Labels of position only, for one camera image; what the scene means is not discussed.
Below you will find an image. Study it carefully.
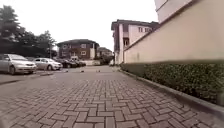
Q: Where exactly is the house with dark roof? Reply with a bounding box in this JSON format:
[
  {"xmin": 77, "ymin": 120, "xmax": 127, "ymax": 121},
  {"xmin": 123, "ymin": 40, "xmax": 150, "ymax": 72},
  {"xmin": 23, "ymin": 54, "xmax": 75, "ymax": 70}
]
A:
[{"xmin": 96, "ymin": 46, "xmax": 115, "ymax": 60}]

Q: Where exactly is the dark car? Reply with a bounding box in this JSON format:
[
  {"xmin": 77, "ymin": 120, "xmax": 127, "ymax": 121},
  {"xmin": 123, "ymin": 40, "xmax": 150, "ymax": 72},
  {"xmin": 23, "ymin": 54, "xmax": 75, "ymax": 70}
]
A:
[
  {"xmin": 75, "ymin": 59, "xmax": 88, "ymax": 68},
  {"xmin": 57, "ymin": 58, "xmax": 80, "ymax": 69}
]

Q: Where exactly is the cream building with dark roof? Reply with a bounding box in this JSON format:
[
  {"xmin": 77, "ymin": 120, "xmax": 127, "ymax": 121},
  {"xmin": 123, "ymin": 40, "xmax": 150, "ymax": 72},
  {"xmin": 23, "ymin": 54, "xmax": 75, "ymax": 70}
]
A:
[{"xmin": 110, "ymin": 19, "xmax": 160, "ymax": 66}]

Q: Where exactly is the brown brick building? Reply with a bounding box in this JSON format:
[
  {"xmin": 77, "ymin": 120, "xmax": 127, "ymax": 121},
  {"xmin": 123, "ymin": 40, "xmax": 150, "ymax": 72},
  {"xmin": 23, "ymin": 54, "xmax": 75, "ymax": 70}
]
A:
[{"xmin": 56, "ymin": 38, "xmax": 100, "ymax": 61}]

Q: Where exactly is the grey brick paved road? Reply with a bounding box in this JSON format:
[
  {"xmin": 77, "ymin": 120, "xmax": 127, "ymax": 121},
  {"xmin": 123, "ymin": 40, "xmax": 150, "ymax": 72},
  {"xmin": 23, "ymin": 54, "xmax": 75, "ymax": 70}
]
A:
[{"xmin": 0, "ymin": 65, "xmax": 224, "ymax": 128}]

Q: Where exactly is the silver car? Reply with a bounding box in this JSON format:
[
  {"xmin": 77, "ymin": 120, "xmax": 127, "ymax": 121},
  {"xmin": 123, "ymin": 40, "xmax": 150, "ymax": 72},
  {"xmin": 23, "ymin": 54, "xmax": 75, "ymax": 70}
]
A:
[
  {"xmin": 0, "ymin": 53, "xmax": 38, "ymax": 76},
  {"xmin": 32, "ymin": 57, "xmax": 64, "ymax": 72}
]

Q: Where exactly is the grey concrete kerb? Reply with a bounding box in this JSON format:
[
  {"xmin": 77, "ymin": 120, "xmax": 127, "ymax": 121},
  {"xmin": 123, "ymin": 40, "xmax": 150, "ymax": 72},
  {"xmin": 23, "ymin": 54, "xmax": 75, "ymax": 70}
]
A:
[{"xmin": 117, "ymin": 68, "xmax": 224, "ymax": 118}]

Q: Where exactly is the green trimmed hedge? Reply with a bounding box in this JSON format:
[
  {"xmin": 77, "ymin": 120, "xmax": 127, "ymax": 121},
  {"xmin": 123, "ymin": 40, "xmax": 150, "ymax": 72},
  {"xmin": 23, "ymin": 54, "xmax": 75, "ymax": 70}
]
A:
[{"xmin": 119, "ymin": 61, "xmax": 224, "ymax": 105}]

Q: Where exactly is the white building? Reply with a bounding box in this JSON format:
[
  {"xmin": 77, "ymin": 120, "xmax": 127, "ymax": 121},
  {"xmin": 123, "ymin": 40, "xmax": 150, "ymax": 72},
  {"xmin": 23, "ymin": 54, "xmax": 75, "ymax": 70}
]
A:
[{"xmin": 153, "ymin": 0, "xmax": 194, "ymax": 24}]

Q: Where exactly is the group of dark trees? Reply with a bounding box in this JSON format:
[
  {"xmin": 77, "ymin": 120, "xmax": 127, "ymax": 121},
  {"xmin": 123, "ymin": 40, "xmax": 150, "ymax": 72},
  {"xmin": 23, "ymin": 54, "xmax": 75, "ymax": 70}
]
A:
[{"xmin": 0, "ymin": 4, "xmax": 58, "ymax": 58}]

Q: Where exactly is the low white wall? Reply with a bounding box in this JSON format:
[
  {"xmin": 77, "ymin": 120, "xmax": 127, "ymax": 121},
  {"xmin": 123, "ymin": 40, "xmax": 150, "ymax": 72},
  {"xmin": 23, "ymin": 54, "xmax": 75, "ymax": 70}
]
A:
[{"xmin": 81, "ymin": 59, "xmax": 102, "ymax": 67}]

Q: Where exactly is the cream boundary wall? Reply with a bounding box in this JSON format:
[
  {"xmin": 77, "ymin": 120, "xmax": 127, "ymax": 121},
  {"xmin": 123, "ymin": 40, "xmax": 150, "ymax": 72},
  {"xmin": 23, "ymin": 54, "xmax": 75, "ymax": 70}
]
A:
[{"xmin": 123, "ymin": 0, "xmax": 224, "ymax": 65}]

